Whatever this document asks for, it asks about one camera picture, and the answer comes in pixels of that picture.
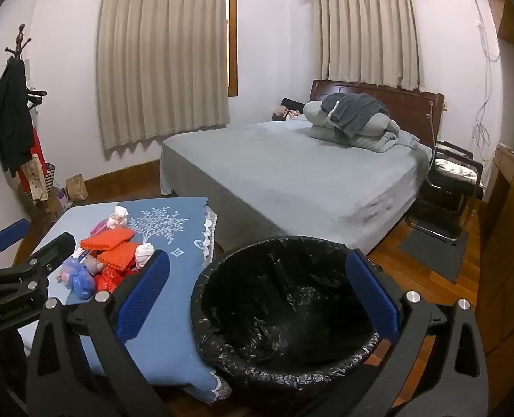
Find white lace table cover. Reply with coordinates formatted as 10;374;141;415
198;208;218;265

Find cardboard box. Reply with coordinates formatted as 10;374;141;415
48;191;72;223

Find narrow beige curtain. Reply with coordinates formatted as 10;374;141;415
313;0;424;92

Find beige tote bag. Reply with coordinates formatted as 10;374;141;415
24;156;50;204

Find wide beige curtain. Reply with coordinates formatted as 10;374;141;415
97;0;232;154

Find folded grey blankets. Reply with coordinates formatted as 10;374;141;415
308;79;445;148

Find black-lined waste bin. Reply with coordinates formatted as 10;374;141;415
190;235;388;413

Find dark wooden coat rack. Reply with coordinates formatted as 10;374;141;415
3;24;49;111

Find black metal chair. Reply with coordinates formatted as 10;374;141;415
405;140;486;244

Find white hanging cables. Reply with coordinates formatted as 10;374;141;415
472;0;501;153

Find orange textured cloth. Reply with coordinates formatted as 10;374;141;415
97;242;139;272

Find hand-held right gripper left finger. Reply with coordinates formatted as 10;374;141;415
26;250;173;417

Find black coat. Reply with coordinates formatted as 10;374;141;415
0;57;35;179

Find blue plastic bag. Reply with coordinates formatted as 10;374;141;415
56;255;98;300

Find blue tree-print tablecloth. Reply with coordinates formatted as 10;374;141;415
17;197;232;402

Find wooden window frame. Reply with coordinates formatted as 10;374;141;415
226;0;239;97

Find patterned chair cushion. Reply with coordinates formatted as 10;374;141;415
433;157;479;183

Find grey bed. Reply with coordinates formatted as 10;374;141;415
159;117;434;255

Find brown paper bag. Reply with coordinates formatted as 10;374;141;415
66;174;89;202

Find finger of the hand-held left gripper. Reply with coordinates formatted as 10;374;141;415
0;232;76;297
0;218;32;270

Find stuffed toy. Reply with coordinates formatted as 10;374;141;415
271;98;310;121

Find grey folded duvet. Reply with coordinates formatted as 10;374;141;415
335;111;420;154

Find orange foam net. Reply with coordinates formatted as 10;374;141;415
80;228;135;253

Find grey pillow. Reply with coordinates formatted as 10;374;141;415
303;101;349;140

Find dark grey towel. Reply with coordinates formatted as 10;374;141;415
321;93;390;136

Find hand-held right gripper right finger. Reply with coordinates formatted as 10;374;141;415
345;250;489;417

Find grey floor mat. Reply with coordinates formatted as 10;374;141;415
397;226;470;285

